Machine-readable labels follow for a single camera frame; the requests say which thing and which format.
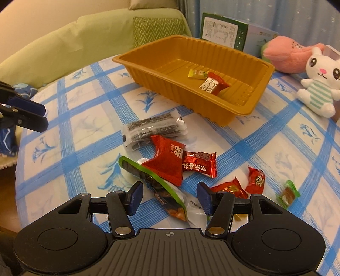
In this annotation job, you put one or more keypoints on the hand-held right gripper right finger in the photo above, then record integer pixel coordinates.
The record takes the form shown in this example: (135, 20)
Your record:
(204, 197)

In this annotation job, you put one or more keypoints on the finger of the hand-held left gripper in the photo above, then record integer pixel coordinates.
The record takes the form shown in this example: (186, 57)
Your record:
(28, 106)
(29, 120)

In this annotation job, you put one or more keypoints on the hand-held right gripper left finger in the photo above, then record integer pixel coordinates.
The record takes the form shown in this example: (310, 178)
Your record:
(136, 197)

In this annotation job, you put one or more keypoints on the small red candy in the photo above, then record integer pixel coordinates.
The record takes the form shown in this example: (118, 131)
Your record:
(256, 180)
(229, 189)

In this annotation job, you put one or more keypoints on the green-edged nut pouch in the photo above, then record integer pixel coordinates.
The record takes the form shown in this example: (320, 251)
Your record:
(170, 196)

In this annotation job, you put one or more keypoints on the red candy wrapper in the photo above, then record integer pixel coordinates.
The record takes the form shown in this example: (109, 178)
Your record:
(200, 162)

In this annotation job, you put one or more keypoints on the large red snack packet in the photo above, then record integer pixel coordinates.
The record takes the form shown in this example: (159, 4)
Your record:
(166, 162)

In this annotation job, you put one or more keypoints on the clear black sesame bar packet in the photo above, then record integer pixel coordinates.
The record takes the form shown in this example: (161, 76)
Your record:
(151, 122)
(170, 135)

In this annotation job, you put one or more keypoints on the green candy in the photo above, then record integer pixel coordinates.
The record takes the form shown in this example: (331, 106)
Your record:
(288, 195)

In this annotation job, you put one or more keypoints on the orange plastic tray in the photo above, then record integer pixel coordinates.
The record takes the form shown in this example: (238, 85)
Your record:
(164, 61)

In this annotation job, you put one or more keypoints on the blue patterned cloth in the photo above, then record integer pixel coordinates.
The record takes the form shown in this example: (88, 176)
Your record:
(25, 90)
(6, 142)

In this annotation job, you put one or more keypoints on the blue checked tablecloth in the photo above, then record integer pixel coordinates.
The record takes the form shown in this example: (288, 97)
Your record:
(79, 119)

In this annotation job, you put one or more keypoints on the green sofa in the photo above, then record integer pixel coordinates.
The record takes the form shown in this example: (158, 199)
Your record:
(79, 39)

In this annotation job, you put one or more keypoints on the red and silver candy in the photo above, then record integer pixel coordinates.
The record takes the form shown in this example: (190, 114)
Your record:
(212, 83)

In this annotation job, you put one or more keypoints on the yellow wrapped candy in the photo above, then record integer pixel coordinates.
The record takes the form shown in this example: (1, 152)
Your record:
(196, 74)

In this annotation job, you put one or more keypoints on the green zigzag pillow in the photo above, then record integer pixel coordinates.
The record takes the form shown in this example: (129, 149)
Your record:
(159, 30)

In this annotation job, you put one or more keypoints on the white bunny plush toy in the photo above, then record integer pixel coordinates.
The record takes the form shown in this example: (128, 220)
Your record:
(318, 87)

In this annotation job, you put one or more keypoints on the beige pillow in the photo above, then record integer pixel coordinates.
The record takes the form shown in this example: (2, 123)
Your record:
(154, 4)

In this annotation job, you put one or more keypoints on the pink plush toy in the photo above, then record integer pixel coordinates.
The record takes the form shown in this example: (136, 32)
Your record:
(287, 55)

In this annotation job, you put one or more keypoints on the green and white carton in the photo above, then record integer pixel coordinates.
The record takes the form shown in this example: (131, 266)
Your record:
(220, 29)

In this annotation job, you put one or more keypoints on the blue star curtain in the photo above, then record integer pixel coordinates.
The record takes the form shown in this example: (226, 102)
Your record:
(265, 13)

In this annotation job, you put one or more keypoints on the brown cardboard box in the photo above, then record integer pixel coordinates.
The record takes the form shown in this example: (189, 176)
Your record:
(333, 50)

